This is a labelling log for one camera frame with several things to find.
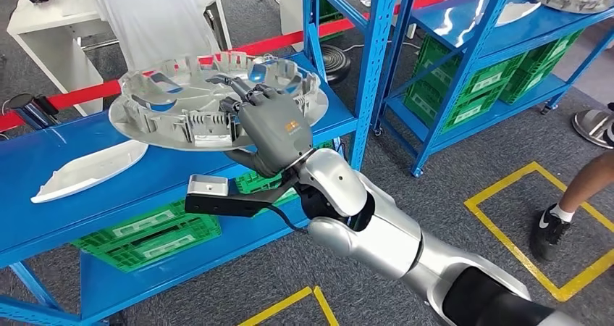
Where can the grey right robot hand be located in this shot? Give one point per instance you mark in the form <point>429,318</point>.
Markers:
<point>273,132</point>

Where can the black stanchion post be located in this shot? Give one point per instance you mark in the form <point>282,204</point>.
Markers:
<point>29,105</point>

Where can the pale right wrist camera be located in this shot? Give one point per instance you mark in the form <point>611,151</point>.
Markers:
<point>206,185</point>

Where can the black ribbed round base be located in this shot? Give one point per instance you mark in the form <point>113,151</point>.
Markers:
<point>336,64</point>

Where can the white desk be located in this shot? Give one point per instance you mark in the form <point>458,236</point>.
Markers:
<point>53,16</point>

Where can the person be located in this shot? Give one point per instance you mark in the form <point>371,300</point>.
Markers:
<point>580,184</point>
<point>153,21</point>

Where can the white curved plastic part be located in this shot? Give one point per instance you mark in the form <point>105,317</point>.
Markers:
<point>518,14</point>
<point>86,172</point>

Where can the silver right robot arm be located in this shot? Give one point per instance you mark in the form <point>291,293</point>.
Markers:
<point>383,237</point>

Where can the white cabinet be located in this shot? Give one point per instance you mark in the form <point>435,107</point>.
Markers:
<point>290,7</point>

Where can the blue metal shelf rack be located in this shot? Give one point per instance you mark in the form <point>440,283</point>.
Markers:
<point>561,21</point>
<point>19,180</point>

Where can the chrome stanchion base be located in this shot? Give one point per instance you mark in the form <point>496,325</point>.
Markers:
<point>590,127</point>

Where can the red barrier belt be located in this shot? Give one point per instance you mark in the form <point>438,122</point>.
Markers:
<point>86,95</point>

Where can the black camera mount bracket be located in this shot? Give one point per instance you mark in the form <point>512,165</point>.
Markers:
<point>254,204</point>

